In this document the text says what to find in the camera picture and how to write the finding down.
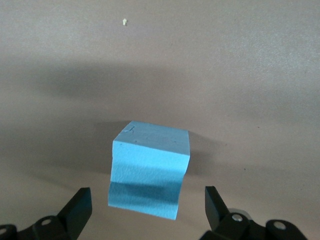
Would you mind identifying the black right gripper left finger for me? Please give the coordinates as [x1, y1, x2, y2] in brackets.
[0, 187, 94, 240]

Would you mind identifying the light blue foam block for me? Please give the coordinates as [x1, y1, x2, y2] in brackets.
[107, 120, 192, 221]

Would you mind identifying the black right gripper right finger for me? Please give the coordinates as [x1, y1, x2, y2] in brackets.
[199, 185, 309, 240]

